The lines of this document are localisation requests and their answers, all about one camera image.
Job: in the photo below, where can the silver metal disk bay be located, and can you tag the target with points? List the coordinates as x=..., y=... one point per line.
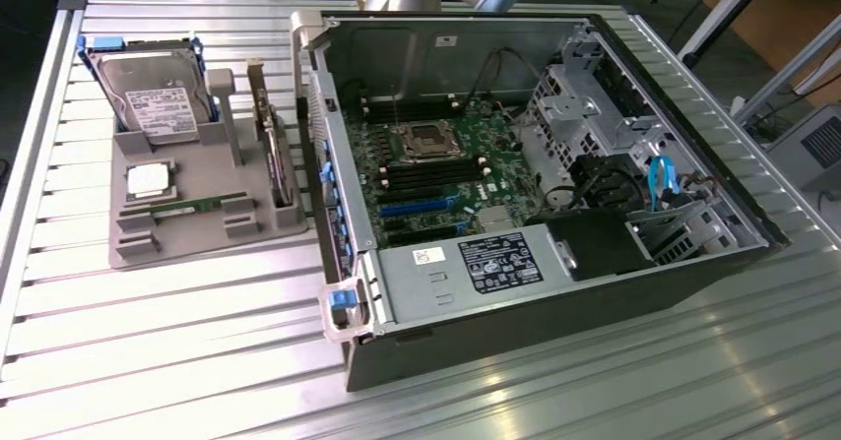
x=578, y=115

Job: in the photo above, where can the green RAM stick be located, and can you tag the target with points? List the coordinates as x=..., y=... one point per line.
x=187, y=207

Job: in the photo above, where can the green motherboard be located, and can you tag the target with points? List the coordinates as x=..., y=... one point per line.
x=429, y=169

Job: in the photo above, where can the blue case latch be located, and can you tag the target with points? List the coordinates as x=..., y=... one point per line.
x=337, y=298

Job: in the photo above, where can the silver CPU chip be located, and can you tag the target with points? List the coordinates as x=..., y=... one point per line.
x=149, y=180

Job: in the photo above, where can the grey computer tower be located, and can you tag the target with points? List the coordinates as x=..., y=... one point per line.
x=811, y=147

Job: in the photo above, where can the silver power supply unit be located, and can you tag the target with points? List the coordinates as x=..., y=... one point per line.
x=459, y=275

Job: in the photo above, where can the CPU socket with metal frame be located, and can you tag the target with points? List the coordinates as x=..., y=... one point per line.
x=420, y=139

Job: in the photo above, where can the white desk with wooden top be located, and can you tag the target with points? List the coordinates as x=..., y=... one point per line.
x=742, y=12

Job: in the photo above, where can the black air shroud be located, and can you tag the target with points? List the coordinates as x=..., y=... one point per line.
x=594, y=245

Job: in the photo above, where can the open black PC case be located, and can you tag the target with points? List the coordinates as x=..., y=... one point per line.
x=526, y=272

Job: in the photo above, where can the grey parts rack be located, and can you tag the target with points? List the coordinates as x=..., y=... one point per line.
x=196, y=213

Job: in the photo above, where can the hard disk in blue carrier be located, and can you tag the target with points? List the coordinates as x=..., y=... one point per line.
x=153, y=100

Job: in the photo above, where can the graphics card with metal bracket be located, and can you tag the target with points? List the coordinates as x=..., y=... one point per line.
x=271, y=135

